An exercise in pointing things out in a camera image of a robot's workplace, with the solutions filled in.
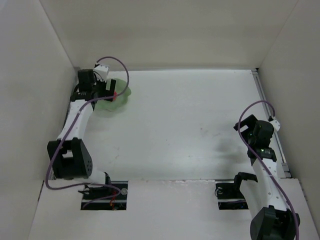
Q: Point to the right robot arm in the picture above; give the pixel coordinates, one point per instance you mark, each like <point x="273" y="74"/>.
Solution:
<point x="272" y="217"/>

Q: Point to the red fake fruit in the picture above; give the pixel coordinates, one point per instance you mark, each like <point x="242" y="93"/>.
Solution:
<point x="114" y="96"/>

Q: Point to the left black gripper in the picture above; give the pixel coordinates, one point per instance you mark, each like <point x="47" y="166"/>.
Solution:
<point x="110" y="86"/>

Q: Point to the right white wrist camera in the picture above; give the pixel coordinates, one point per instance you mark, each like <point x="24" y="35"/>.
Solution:
<point x="275" y="123"/>

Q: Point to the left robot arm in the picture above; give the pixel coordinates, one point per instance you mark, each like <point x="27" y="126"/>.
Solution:
<point x="71" y="159"/>

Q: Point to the left aluminium frame rail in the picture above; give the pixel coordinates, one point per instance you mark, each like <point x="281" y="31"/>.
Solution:
<point x="75" y="82"/>

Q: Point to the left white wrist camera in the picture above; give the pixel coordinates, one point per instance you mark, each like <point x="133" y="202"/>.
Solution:
<point x="101" y="72"/>

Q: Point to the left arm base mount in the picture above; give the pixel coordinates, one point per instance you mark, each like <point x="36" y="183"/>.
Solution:
<point x="101" y="198"/>

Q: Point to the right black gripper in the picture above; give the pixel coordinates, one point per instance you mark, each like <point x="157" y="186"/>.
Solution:
<point x="245" y="122"/>

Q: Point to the green wavy fruit bowl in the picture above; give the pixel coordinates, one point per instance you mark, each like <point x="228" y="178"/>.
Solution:
<point x="120" y="97"/>

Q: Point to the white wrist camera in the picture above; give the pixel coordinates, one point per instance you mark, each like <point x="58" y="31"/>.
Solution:
<point x="275" y="123"/>
<point x="101" y="72"/>

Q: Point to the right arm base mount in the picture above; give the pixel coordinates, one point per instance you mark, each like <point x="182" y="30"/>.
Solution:
<point x="228" y="197"/>

